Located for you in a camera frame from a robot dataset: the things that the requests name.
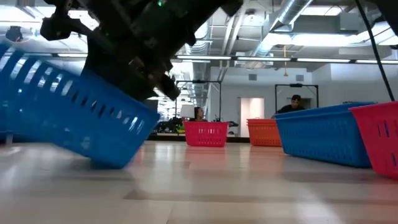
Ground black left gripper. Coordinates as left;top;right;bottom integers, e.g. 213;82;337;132
83;27;182;103

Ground blue plastic basket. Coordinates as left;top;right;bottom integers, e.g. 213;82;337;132
0;43;160;170
274;101;376;169

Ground long ceiling light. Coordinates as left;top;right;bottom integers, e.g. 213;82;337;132
296;58;351;63
175;55;233;61
355;59;398;65
235;57;292;62

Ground white lampshade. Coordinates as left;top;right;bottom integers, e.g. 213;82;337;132
180;104;196;119

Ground person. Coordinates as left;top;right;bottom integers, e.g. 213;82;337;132
188;106;208;123
275;94;307;114

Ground red plastic basket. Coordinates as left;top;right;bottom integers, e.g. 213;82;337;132
348;100;398;180
183;121;229;148

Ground bright doorway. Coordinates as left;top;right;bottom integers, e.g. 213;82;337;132
238;97;266;138

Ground black station frame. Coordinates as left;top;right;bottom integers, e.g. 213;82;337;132
274;83;320;109
175;80;223;123

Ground black aluminium table frame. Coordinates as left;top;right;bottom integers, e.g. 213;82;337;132
148;133;249;143

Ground yellow hanging cord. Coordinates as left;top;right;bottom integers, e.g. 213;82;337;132
282;45;288;77

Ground silver ventilation duct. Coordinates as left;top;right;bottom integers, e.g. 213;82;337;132
245;0;315;68

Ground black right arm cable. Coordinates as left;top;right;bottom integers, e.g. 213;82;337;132
354;0;396;102

